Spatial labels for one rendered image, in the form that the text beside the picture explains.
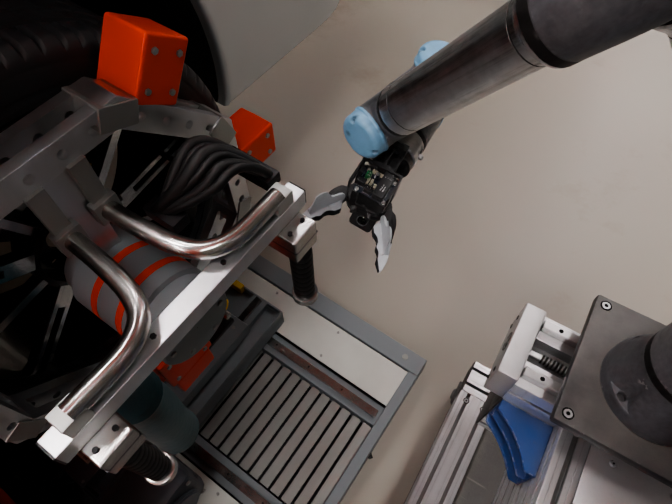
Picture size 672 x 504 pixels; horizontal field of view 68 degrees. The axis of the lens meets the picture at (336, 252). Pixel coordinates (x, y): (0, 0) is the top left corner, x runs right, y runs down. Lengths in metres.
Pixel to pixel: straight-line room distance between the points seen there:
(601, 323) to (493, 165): 1.35
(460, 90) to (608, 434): 0.49
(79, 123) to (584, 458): 0.81
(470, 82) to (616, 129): 1.90
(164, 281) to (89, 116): 0.23
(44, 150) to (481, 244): 1.52
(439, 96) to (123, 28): 0.38
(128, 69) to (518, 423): 0.77
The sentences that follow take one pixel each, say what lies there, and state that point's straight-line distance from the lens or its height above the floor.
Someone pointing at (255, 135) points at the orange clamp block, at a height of 0.88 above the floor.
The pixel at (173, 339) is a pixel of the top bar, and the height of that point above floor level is 0.97.
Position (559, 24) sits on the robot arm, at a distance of 0.51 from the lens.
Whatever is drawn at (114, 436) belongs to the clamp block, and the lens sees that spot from 0.62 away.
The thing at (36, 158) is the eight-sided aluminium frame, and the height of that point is 1.12.
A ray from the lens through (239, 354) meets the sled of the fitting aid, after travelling 1.48.
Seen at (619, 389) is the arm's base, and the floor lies 0.84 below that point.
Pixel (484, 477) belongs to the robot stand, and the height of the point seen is 0.21.
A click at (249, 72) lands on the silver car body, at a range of 1.19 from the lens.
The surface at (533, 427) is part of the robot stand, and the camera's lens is 0.91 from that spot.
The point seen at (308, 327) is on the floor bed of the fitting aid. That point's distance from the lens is 1.57.
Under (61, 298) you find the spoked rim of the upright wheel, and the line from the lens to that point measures 0.93.
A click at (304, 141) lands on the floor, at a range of 2.12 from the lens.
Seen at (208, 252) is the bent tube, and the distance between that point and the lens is 0.62.
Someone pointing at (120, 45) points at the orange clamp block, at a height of 1.14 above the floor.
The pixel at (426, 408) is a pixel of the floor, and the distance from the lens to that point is 1.59.
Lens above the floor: 1.51
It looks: 58 degrees down
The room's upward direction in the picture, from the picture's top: straight up
